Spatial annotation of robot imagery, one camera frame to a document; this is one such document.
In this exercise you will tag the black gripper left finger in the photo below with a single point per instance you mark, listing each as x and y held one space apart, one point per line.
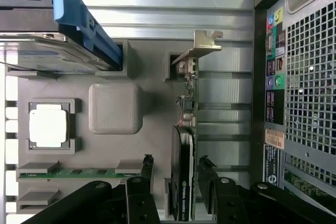
139 200

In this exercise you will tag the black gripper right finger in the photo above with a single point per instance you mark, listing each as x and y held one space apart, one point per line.
225 203

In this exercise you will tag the grey parts rack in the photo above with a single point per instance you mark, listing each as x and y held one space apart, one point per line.
110 155

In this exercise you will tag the green RAM stick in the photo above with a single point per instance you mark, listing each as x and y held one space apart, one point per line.
84 172

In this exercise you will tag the silver CPU chip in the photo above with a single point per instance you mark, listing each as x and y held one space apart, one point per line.
48 125

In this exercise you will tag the open black PC case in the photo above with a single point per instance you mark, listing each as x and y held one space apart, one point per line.
302 77

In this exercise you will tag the hard disk with blue caddy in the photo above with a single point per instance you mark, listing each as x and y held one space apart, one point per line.
39 51

